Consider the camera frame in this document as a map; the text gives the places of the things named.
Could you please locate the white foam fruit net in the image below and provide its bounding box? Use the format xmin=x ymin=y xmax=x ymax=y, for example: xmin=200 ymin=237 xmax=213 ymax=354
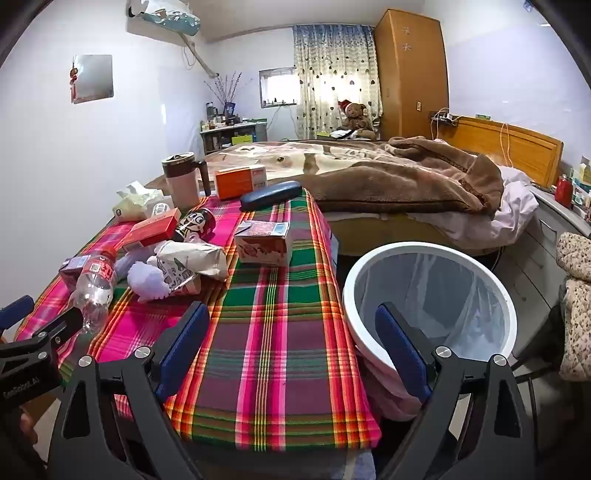
xmin=113 ymin=256 xmax=168 ymax=304

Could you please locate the floral quilted cloth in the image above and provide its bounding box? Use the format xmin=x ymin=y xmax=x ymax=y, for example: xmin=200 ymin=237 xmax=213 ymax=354
xmin=556 ymin=232 xmax=591 ymax=382

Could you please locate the white round trash bin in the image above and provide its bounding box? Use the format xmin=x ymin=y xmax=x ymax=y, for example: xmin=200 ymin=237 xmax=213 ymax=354
xmin=342 ymin=243 xmax=518 ymax=422

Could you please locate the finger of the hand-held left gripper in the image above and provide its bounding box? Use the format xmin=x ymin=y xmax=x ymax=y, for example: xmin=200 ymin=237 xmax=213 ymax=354
xmin=0 ymin=305 xmax=86 ymax=366
xmin=0 ymin=295 xmax=36 ymax=329

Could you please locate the yellow tissue pack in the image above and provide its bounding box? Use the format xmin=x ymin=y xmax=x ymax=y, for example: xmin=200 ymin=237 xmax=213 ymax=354
xmin=113 ymin=181 xmax=163 ymax=221

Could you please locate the cluttered shelf desk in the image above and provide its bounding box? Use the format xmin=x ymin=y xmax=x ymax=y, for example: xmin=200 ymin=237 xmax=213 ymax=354
xmin=199 ymin=120 xmax=270 ymax=156

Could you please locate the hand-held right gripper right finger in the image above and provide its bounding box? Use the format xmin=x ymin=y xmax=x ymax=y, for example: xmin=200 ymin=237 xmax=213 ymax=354
xmin=375 ymin=302 xmax=539 ymax=480

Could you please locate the orange cardboard box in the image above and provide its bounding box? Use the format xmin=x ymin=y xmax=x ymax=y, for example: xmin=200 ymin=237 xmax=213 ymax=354
xmin=215 ymin=165 xmax=268 ymax=200

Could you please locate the patterned curtain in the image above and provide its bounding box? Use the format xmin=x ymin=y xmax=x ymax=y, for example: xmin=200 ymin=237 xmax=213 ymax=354
xmin=292 ymin=25 xmax=382 ymax=139

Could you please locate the red and white carton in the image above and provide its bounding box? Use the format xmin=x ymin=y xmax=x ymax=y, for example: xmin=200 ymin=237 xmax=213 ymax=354
xmin=233 ymin=220 xmax=292 ymax=267

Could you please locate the wooden bed headboard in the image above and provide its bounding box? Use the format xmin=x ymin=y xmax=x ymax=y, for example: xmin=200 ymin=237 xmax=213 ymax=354
xmin=436 ymin=115 xmax=564 ymax=188

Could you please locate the covered air conditioner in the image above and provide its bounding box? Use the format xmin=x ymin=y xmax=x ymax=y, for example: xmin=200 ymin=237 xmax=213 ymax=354
xmin=127 ymin=0 xmax=202 ymax=38

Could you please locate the wooden wardrobe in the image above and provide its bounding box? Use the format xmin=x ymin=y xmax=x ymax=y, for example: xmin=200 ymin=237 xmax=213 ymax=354
xmin=374 ymin=9 xmax=451 ymax=141

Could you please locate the small red box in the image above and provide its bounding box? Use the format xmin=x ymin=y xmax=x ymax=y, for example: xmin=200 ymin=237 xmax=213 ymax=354
xmin=59 ymin=254 xmax=93 ymax=291

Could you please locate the clear plastic water bottle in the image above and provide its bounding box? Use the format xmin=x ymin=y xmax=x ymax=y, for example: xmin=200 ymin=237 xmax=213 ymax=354
xmin=69 ymin=247 xmax=119 ymax=336

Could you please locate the person's left hand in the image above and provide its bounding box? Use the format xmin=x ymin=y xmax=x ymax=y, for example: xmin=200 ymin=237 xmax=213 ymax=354
xmin=19 ymin=412 xmax=40 ymax=446

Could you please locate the brown teddy bear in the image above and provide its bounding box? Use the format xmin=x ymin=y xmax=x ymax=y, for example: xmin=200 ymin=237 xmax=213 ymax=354
xmin=337 ymin=100 xmax=378 ymax=140

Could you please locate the pale pink bedsheet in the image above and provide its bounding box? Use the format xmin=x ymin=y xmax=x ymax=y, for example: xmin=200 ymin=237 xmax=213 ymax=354
xmin=416 ymin=165 xmax=541 ymax=256

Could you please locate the cartoon printed can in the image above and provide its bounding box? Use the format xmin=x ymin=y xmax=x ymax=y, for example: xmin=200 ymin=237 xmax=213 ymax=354
xmin=175 ymin=208 xmax=217 ymax=243

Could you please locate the vase with dry branches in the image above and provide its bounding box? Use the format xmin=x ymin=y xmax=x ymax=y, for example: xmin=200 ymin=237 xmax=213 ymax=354
xmin=205 ymin=71 xmax=254 ymax=117

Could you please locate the brown fleece blanket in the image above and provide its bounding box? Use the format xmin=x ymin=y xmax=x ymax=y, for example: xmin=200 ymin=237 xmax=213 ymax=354
xmin=203 ymin=136 xmax=505 ymax=216

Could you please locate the printed paper cup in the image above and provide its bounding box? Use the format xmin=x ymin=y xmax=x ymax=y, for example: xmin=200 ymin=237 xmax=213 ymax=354
xmin=148 ymin=240 xmax=230 ymax=295

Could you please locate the plaid tablecloth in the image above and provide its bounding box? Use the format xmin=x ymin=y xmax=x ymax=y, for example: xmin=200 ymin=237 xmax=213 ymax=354
xmin=14 ymin=187 xmax=382 ymax=454

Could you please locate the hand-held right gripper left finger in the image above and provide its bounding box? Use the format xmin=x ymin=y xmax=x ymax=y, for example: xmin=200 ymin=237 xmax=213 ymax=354
xmin=48 ymin=301 xmax=211 ymax=480

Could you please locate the air conditioner pipe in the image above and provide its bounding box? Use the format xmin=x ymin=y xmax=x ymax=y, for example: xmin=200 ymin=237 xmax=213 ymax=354
xmin=181 ymin=34 xmax=221 ymax=80

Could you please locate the navy glasses case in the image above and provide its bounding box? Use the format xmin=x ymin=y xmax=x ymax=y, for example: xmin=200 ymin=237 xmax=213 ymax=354
xmin=239 ymin=181 xmax=304 ymax=213

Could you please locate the shiny wall poster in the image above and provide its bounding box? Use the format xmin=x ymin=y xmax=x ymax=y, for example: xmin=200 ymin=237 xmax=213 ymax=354
xmin=71 ymin=54 xmax=114 ymax=105

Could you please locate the white charging cable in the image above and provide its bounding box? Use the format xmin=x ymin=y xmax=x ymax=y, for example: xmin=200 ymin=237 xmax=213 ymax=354
xmin=499 ymin=121 xmax=516 ymax=169

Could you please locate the long red cardboard box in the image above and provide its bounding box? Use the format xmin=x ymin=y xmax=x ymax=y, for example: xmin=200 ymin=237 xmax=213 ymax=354
xmin=122 ymin=208 xmax=182 ymax=253

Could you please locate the clear plastic bin liner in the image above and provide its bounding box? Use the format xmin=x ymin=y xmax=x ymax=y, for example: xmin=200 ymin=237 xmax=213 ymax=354
xmin=358 ymin=251 xmax=509 ymax=365

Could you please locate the grey bedside cabinet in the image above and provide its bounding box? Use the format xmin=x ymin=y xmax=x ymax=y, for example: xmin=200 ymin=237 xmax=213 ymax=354
xmin=501 ymin=185 xmax=591 ymax=370

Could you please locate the small window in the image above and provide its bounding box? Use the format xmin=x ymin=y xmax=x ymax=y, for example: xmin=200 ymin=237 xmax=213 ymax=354
xmin=259 ymin=68 xmax=299 ymax=110

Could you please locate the red bottle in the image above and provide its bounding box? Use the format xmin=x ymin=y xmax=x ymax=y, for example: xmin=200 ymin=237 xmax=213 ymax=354
xmin=555 ymin=175 xmax=574 ymax=209

